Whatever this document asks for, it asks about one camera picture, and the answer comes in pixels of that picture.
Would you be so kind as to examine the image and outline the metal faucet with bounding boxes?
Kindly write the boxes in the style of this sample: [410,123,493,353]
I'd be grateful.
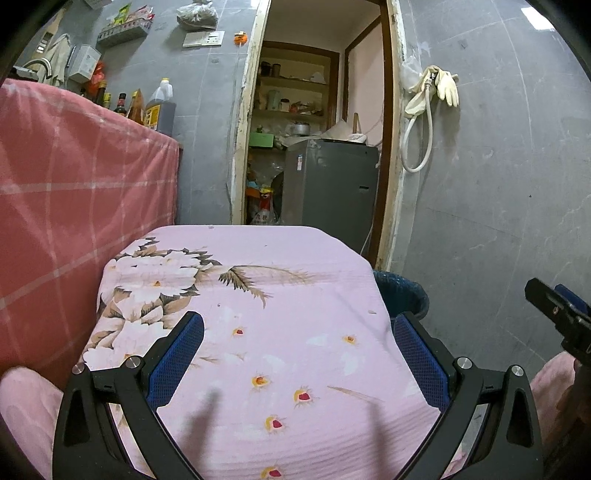
[21,58,51,84]

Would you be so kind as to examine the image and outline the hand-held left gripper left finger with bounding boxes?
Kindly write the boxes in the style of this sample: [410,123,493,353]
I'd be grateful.
[52,311,205,480]

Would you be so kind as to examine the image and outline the beige towel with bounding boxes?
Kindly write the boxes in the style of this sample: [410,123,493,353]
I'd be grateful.
[46,33,72,86]

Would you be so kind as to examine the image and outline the white hose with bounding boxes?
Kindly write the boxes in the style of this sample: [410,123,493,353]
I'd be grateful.
[401,69,435,174]

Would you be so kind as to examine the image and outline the red checked cloth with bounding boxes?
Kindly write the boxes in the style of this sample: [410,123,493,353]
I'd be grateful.
[0,78,181,393]

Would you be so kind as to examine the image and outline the wooden shelf unit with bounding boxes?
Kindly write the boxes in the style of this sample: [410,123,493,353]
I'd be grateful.
[252,41,340,151]

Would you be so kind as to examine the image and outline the clear hanging plastic bag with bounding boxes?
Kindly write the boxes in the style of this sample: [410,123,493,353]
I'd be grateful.
[401,51,423,90]

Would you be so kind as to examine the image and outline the white wall box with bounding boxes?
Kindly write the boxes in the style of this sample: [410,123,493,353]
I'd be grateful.
[68,44,101,84]

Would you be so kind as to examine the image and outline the grey wall rack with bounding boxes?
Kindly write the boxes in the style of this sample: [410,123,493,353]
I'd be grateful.
[97,21,153,47]

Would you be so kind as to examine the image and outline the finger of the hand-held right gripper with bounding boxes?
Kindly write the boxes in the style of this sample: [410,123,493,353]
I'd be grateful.
[554,284,591,320]
[525,278,579,334]

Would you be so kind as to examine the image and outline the wall switch plate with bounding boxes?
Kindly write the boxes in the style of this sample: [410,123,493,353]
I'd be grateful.
[182,30,225,48]

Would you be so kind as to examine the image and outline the papers on washing machine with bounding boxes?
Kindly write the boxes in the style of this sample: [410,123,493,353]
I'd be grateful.
[323,113,384,146]

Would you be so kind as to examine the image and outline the pink floral tablecloth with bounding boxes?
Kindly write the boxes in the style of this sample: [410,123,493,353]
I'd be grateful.
[78,224,467,480]

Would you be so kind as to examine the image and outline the wooden door frame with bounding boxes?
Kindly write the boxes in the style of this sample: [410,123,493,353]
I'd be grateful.
[229,0,407,273]

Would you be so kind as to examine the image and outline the grey washing machine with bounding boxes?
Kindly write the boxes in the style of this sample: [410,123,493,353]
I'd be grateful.
[281,140,380,254]

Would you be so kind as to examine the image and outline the cream rubber glove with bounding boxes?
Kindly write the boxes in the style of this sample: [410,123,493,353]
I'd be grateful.
[405,67,437,117]
[436,70,460,108]

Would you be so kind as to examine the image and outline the wooden cutting board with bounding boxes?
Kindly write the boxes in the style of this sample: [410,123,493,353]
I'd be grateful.
[37,9,65,56]

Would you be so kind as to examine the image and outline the large cooking oil bottle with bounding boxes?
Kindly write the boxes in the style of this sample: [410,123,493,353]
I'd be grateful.
[144,78,177,136]

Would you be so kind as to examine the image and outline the plastic bag with dark contents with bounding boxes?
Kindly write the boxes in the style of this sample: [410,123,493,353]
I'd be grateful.
[176,0,219,32]

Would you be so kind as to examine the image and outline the seasoning packets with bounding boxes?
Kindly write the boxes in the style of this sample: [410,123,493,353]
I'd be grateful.
[108,4,153,28]

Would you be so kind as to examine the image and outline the blue trash bin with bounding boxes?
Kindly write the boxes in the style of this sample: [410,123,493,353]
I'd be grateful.
[373,270,428,324]

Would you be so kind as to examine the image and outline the red and white bag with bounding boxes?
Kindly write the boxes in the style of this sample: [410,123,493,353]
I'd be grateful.
[252,191,278,225]

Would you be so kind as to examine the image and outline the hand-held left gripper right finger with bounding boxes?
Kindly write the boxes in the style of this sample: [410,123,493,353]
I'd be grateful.
[392,311,546,480]

